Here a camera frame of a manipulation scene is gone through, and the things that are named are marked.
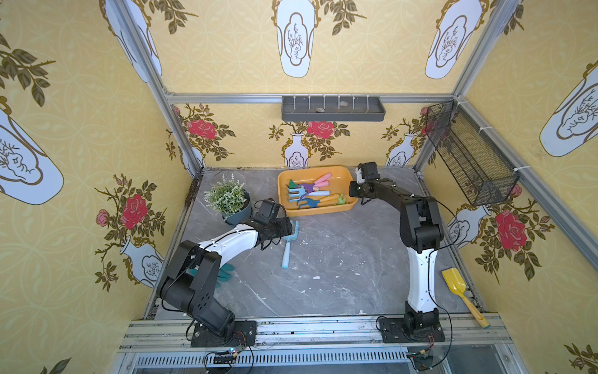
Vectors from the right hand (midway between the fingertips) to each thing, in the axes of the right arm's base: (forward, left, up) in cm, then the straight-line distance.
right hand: (350, 189), depth 108 cm
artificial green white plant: (-19, +49, +16) cm, 55 cm away
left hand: (-23, +27, +3) cm, 35 cm away
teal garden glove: (-41, +49, -2) cm, 64 cm away
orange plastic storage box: (+5, +5, -3) cm, 8 cm away
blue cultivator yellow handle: (-7, +17, -3) cm, 19 cm away
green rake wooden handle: (+3, +28, -2) cm, 28 cm away
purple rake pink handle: (+1, +19, -1) cm, 19 cm away
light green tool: (-5, +4, -2) cm, 7 cm away
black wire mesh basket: (-9, -44, +22) cm, 50 cm away
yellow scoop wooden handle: (-40, -35, -4) cm, 54 cm away
